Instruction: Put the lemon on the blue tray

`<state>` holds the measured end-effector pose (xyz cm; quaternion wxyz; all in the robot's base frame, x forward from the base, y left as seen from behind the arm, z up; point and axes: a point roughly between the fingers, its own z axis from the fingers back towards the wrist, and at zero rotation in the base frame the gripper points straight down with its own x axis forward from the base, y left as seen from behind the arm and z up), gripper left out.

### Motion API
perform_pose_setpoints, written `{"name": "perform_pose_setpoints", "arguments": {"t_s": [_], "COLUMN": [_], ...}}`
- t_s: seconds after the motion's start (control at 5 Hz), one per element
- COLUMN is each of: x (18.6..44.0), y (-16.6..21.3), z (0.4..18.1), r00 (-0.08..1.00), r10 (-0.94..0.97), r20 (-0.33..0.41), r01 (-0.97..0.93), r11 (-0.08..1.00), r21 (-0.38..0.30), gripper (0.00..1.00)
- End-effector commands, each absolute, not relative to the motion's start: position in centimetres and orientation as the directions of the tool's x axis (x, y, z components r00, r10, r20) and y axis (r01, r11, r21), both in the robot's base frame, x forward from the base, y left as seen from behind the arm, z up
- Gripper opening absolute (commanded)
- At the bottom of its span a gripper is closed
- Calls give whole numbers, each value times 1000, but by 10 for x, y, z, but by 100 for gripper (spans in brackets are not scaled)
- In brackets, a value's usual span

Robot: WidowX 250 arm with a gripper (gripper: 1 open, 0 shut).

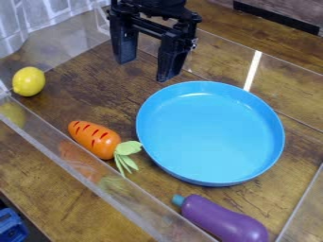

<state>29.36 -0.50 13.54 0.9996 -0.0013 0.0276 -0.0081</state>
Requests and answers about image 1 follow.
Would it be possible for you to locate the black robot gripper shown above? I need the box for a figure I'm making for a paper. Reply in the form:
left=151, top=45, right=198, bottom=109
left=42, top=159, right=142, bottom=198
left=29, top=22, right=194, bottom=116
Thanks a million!
left=107, top=0, right=201, bottom=82

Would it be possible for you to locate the orange toy carrot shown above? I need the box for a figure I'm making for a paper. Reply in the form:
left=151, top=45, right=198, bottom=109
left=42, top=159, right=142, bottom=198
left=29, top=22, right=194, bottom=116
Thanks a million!
left=67, top=120, right=142, bottom=176

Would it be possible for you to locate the clear acrylic enclosure wall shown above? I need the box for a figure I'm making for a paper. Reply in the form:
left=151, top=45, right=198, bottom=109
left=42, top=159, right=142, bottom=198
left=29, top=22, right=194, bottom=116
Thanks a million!
left=0, top=0, right=323, bottom=242

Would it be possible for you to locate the dark baseboard strip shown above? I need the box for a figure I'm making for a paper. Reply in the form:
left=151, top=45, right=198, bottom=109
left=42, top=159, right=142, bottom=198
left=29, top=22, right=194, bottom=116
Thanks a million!
left=233, top=0, right=320, bottom=36

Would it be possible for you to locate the yellow lemon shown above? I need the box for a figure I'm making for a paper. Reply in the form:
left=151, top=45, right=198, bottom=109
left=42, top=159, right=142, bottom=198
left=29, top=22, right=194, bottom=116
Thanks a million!
left=11, top=66, right=45, bottom=97

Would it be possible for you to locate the blue round tray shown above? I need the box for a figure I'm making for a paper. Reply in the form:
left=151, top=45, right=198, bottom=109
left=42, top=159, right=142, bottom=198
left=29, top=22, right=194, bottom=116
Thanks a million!
left=135, top=81, right=285, bottom=186

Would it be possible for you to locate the white curtain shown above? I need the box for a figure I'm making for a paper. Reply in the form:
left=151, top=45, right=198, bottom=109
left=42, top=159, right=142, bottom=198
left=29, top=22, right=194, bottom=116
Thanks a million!
left=0, top=0, right=110, bottom=59

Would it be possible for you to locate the purple toy eggplant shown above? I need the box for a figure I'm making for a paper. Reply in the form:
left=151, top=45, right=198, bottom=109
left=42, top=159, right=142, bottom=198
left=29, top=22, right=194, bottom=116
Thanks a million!
left=172, top=195, right=268, bottom=242

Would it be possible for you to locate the blue object at corner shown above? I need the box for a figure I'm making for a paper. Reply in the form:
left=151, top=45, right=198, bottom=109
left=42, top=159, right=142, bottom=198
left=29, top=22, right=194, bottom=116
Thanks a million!
left=0, top=208, right=29, bottom=242

